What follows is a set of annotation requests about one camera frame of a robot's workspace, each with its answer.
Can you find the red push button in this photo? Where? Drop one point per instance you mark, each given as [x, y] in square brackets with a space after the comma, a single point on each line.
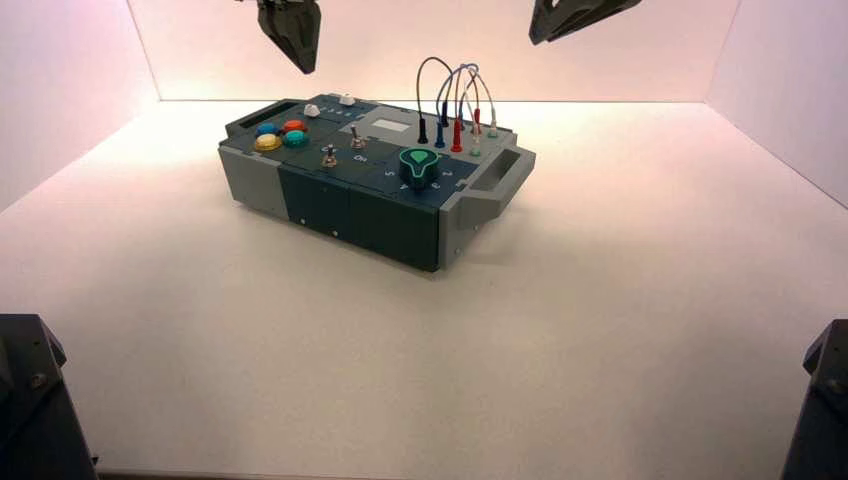
[294, 125]

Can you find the yellow push button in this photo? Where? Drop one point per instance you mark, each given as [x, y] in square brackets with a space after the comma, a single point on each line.
[268, 142]

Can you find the teal push button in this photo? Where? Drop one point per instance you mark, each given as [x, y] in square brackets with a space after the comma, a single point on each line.
[295, 138]

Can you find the white display window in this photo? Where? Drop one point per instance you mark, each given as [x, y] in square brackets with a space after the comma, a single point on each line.
[391, 124]

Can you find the metal toggle switch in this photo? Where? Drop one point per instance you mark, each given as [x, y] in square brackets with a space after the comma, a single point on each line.
[357, 140]
[329, 159]

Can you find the white slider knob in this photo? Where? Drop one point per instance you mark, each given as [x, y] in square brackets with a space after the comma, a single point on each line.
[311, 110]
[347, 100]

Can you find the grey and teal control box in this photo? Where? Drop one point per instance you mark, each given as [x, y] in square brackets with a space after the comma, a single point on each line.
[391, 222]

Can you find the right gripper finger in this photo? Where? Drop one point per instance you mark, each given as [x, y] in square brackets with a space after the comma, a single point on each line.
[540, 23]
[596, 16]

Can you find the black green rotary knob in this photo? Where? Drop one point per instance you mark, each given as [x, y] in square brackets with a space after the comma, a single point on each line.
[418, 169]

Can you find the blue push button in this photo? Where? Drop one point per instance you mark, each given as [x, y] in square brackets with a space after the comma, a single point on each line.
[268, 128]

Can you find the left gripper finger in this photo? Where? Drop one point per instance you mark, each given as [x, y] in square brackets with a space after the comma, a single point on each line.
[278, 30]
[307, 33]

